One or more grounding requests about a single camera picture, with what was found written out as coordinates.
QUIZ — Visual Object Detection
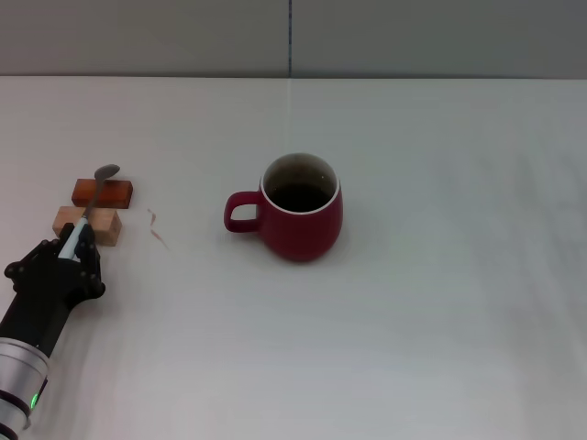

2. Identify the dark reddish wooden block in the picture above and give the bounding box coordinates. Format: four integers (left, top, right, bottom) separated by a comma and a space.
72, 178, 135, 210

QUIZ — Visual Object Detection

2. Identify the light wooden block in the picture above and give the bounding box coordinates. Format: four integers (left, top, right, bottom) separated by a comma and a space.
51, 205, 123, 248

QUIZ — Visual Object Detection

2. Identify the light blue handled spoon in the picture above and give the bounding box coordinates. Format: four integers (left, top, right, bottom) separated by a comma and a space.
58, 163, 122, 260

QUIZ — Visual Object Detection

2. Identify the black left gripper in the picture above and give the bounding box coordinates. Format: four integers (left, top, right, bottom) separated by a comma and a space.
0, 223, 106, 358

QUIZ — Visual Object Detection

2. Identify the red ceramic cup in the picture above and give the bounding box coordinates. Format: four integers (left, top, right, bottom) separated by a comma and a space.
223, 152, 344, 264

